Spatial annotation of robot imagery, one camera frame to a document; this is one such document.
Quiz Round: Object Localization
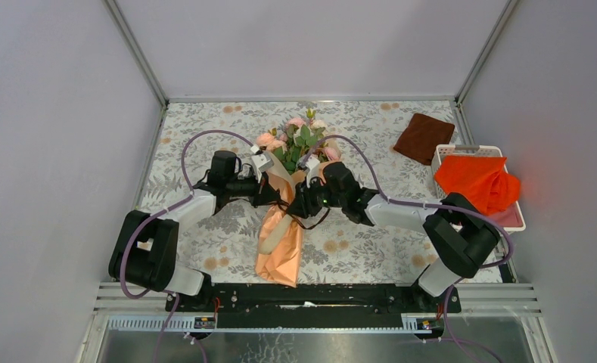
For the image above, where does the floral patterned table mat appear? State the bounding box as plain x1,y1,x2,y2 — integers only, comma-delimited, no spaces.
139,100,456,284

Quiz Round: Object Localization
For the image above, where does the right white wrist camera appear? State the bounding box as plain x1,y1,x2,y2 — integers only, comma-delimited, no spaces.
301,155,321,188

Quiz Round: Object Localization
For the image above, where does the white plastic basket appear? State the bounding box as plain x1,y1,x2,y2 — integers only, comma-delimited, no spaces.
431,144,525,233

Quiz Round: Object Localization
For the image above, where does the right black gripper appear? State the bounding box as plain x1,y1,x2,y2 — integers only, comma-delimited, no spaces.
286,174,346,219

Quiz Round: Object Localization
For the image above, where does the dark brown ribbon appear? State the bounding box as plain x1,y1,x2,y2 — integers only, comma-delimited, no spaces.
227,197,331,231

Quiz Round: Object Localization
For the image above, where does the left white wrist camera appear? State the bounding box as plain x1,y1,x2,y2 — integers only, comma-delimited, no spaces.
250,145,274,182

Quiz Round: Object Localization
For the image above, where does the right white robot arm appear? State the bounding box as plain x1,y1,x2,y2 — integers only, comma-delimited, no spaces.
287,162,500,312

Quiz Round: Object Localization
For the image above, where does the brown towel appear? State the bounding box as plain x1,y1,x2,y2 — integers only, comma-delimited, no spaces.
393,113,455,166

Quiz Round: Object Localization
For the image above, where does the peach wrapping paper sheet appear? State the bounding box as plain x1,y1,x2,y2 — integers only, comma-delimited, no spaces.
254,130,344,289

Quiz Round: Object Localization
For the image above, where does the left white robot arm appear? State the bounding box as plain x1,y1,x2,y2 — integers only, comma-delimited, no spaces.
108,150,280,311

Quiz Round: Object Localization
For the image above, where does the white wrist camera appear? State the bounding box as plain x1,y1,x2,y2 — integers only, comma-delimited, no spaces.
301,155,321,188
250,145,274,182

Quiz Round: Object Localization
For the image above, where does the pale pink fake flower stem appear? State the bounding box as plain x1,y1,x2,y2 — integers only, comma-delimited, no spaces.
255,128,288,161

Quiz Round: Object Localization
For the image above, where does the orange cloth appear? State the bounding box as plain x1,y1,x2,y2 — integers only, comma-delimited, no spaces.
434,155,521,216

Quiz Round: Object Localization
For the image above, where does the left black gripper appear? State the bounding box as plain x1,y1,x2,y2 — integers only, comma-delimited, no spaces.
225,168,281,209

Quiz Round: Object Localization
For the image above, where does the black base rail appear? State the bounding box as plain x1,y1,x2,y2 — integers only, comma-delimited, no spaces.
165,283,462,328

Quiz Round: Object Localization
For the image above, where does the large pink fake rose stem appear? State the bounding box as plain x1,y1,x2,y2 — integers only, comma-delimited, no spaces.
282,117,306,174

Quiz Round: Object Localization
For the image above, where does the pink fake rose spray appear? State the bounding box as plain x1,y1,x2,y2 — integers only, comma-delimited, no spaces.
292,119,342,162

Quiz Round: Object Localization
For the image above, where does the pink cloth in basket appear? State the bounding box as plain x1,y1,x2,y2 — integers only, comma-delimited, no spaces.
489,204,524,230

